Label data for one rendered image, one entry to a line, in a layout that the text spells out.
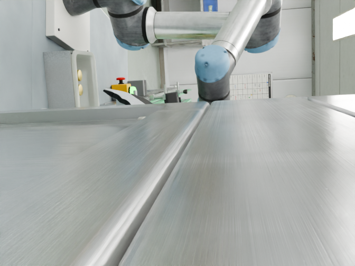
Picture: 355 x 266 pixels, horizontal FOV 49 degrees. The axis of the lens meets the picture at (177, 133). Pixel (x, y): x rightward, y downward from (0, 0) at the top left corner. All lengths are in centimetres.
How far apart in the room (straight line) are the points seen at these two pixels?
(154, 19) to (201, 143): 114
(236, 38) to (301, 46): 641
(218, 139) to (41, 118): 27
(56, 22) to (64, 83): 18
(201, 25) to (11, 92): 59
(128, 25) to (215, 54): 49
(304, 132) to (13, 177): 13
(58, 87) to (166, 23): 39
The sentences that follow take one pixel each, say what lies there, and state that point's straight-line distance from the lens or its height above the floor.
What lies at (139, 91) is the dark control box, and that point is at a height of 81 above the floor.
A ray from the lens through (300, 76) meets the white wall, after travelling 734.
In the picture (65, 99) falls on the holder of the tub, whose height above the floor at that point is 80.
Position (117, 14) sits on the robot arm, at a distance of 128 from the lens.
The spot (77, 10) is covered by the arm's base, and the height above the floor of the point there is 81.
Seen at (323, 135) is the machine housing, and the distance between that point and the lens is 18.
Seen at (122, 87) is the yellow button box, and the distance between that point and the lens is 171.
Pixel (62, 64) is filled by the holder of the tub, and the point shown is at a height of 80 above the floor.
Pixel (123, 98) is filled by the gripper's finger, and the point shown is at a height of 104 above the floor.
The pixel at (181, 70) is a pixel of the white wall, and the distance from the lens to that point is 728.
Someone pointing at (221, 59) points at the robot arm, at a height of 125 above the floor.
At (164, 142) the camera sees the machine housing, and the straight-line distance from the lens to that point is 17.
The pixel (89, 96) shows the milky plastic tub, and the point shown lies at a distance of 129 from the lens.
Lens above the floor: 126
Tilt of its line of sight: 8 degrees down
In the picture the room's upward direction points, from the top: 88 degrees clockwise
